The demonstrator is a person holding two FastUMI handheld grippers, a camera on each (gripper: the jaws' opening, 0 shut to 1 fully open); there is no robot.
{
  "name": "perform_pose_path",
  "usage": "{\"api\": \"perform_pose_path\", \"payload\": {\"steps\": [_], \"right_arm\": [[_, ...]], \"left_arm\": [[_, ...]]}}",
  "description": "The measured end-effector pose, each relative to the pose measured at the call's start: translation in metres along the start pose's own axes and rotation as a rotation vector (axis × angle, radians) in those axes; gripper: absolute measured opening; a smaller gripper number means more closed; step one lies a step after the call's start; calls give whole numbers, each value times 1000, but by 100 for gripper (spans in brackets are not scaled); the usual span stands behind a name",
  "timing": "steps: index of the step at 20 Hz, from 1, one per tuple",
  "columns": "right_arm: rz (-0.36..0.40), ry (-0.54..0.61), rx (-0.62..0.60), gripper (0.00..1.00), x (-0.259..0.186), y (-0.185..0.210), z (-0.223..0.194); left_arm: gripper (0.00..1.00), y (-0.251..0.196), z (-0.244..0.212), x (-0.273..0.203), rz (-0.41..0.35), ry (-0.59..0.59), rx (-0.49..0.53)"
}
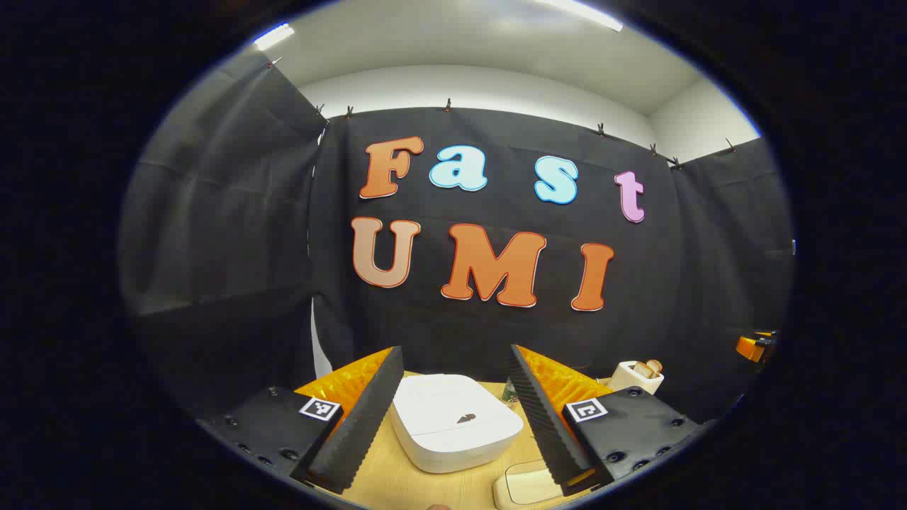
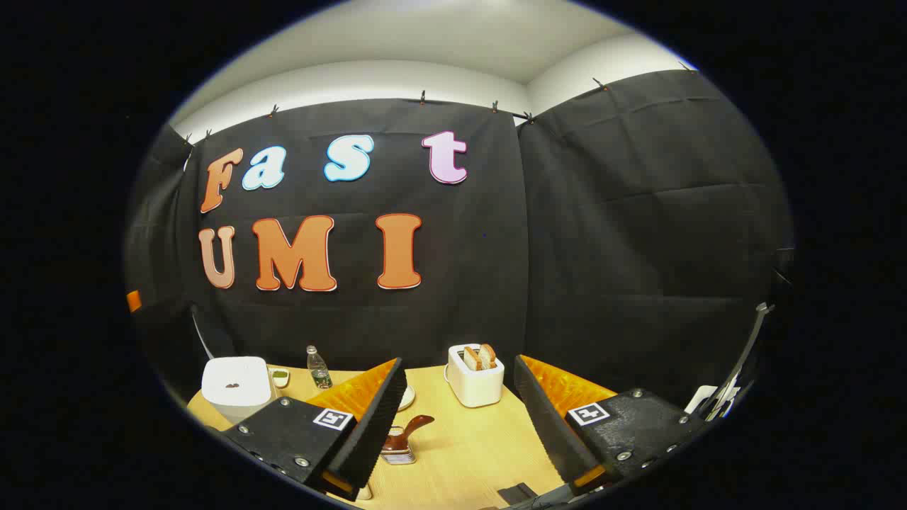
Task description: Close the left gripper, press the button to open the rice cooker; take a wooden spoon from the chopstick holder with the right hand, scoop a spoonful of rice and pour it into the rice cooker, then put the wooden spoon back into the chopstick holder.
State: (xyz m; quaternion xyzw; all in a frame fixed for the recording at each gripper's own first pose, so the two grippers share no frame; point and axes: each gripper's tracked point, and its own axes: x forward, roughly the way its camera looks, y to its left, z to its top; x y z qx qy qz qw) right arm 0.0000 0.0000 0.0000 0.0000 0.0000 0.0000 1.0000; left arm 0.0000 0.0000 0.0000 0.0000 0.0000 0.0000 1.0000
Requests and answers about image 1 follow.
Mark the toast slice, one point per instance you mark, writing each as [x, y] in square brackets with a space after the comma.
[643, 369]
[656, 365]

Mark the ceiling light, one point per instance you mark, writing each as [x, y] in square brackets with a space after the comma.
[581, 13]
[273, 35]

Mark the cream lidded container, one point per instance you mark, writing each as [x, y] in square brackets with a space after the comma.
[528, 485]

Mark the black backdrop cloth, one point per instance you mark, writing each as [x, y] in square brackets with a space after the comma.
[248, 212]

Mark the white toaster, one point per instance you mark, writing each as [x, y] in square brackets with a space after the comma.
[627, 380]

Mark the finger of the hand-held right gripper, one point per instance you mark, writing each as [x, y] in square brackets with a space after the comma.
[750, 346]

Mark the clear plastic water bottle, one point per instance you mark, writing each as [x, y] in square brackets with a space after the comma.
[509, 392]

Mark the white rice cooker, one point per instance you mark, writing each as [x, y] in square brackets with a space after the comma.
[439, 411]

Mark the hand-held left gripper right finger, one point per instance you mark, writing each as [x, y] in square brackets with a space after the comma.
[545, 425]

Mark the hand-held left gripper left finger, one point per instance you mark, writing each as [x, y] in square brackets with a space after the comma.
[361, 425]

